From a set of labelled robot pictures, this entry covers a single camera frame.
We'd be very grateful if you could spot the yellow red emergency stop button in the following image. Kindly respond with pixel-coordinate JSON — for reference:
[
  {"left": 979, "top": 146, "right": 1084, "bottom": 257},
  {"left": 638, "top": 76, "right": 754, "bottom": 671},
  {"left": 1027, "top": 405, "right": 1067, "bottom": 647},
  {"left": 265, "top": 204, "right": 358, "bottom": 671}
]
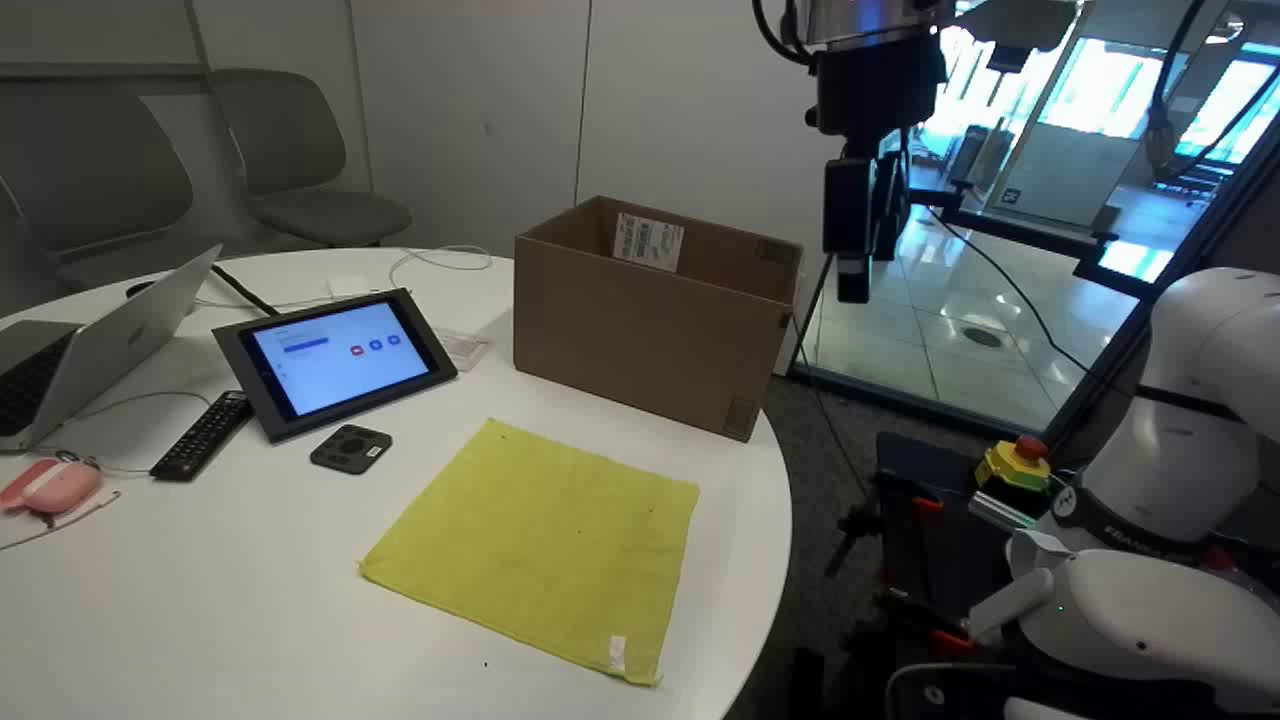
[{"left": 975, "top": 430, "right": 1060, "bottom": 499}]

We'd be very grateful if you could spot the pink soft case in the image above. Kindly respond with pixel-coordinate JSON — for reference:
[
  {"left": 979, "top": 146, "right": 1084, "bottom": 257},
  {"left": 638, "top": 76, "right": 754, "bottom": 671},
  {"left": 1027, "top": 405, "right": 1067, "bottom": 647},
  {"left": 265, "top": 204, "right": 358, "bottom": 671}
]
[{"left": 0, "top": 453, "right": 108, "bottom": 519}]

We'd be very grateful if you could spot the small black square puck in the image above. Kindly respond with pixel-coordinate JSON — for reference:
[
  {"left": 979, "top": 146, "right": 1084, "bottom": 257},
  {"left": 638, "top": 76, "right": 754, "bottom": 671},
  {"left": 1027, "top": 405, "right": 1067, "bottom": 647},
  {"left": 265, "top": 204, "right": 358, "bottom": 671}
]
[{"left": 308, "top": 420, "right": 396, "bottom": 478}]

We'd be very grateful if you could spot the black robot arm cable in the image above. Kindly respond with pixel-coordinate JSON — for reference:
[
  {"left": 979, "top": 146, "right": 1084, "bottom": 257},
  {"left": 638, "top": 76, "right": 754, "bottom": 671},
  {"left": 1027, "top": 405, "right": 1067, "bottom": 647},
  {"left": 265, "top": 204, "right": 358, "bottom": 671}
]
[{"left": 749, "top": 0, "right": 819, "bottom": 68}]

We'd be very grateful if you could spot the small grey lounge chair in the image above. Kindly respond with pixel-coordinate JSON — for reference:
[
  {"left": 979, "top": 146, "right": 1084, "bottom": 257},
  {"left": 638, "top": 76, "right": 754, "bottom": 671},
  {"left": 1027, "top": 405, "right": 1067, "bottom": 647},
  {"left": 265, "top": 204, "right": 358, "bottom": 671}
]
[{"left": 208, "top": 68, "right": 416, "bottom": 253}]

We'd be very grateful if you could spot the white table cable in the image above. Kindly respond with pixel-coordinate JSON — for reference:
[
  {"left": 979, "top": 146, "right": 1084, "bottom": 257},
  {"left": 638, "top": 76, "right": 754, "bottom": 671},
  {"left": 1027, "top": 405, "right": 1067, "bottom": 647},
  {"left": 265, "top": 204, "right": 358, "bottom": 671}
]
[{"left": 385, "top": 242, "right": 499, "bottom": 279}]

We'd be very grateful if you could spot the brown cardboard box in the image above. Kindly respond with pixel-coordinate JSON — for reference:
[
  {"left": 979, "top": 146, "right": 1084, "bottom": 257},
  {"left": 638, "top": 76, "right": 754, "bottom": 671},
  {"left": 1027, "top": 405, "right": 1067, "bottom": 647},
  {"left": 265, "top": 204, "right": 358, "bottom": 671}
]
[{"left": 512, "top": 190, "right": 806, "bottom": 447}]

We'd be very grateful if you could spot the thin white charging cable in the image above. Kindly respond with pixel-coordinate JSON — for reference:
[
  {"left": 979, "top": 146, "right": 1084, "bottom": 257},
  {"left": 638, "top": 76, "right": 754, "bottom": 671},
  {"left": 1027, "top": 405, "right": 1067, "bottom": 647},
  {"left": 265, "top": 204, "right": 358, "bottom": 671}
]
[{"left": 73, "top": 378, "right": 225, "bottom": 424}]

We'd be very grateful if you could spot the black tablet with lit screen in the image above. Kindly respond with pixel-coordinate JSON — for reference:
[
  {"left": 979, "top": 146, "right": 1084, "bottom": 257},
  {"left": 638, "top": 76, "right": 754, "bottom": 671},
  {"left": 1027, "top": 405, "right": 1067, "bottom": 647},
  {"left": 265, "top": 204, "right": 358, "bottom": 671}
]
[{"left": 210, "top": 284, "right": 460, "bottom": 447}]

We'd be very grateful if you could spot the black remote control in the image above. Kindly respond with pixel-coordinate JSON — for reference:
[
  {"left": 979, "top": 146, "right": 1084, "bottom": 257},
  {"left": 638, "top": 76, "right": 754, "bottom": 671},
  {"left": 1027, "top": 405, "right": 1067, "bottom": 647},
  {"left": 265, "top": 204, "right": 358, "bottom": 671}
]
[{"left": 144, "top": 388, "right": 254, "bottom": 489}]

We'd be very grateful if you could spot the large grey lounge chair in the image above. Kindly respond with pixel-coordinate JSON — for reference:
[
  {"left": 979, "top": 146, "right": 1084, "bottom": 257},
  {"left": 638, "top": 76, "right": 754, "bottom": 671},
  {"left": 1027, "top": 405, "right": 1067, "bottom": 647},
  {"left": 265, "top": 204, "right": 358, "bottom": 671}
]
[{"left": 0, "top": 84, "right": 204, "bottom": 304}]

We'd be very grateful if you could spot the black table cable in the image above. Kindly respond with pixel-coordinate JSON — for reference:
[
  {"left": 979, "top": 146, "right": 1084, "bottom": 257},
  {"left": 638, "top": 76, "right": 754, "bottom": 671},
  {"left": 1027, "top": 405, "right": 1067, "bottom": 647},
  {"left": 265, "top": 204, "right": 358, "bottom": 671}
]
[{"left": 124, "top": 259, "right": 283, "bottom": 320}]

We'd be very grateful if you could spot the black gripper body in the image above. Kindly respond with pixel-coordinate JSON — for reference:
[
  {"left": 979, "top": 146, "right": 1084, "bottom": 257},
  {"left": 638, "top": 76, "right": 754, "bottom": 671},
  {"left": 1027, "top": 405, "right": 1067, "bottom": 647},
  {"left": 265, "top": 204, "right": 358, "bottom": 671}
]
[{"left": 812, "top": 33, "right": 947, "bottom": 162}]

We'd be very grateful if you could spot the silver open laptop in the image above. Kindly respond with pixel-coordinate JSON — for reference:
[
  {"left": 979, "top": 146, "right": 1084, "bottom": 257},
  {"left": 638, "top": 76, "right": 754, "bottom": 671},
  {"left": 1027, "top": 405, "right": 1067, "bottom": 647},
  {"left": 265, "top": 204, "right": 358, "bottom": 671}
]
[{"left": 0, "top": 239, "right": 228, "bottom": 457}]

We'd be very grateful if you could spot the lime green towel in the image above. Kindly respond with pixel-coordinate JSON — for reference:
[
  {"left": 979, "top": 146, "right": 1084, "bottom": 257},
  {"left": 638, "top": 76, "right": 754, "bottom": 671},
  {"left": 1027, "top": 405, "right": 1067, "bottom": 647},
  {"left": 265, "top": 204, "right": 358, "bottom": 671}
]
[{"left": 356, "top": 417, "right": 704, "bottom": 693}]

